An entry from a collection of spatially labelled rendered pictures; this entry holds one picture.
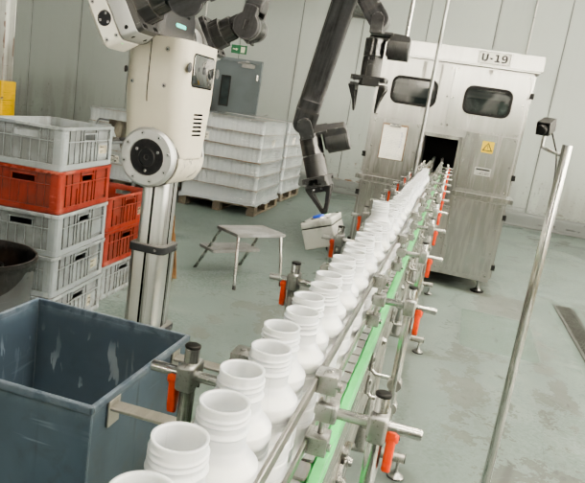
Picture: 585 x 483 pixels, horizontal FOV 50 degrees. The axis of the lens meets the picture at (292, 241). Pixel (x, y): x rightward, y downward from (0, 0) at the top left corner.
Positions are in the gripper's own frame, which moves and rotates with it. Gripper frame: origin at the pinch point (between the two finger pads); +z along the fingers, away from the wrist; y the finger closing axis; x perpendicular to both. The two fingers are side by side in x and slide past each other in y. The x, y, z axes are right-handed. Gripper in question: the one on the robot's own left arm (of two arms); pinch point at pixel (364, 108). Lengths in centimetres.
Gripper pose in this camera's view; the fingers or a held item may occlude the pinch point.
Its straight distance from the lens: 186.0
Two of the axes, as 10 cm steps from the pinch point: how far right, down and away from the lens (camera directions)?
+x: -2.5, 1.7, -9.5
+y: -9.6, -1.9, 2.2
